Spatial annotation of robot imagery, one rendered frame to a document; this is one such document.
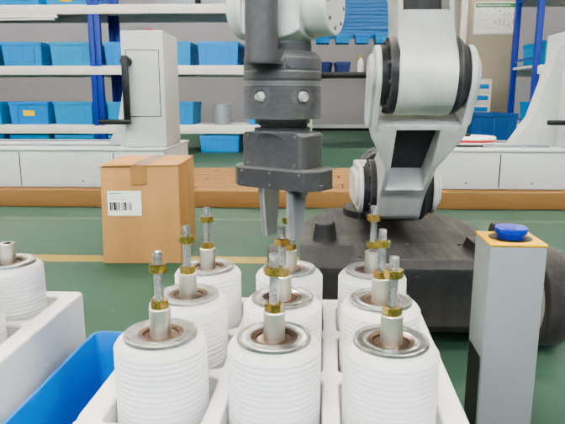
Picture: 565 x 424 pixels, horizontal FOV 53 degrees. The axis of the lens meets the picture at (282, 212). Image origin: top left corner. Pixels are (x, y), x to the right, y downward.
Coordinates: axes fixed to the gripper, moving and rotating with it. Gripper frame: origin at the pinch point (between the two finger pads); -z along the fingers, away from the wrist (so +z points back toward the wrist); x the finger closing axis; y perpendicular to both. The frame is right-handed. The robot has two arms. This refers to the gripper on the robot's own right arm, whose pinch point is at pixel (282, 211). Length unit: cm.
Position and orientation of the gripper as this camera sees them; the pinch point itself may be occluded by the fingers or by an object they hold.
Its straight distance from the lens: 66.7
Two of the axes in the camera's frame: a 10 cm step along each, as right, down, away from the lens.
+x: -8.4, -1.1, 5.3
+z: 0.0, -9.8, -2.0
